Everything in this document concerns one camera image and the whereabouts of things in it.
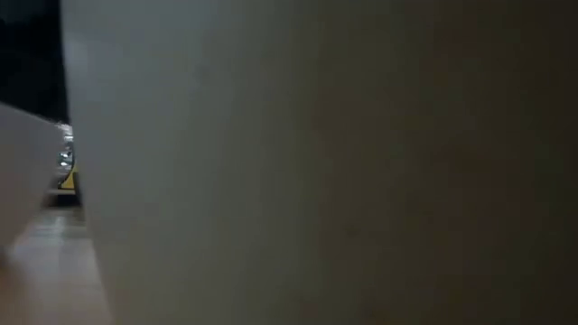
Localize shiny silver object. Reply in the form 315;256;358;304
54;122;76;181

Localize yellow object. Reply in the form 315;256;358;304
59;167;79;191

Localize small white bowl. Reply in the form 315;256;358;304
0;102;62;256

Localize large white bowl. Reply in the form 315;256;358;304
59;0;578;325

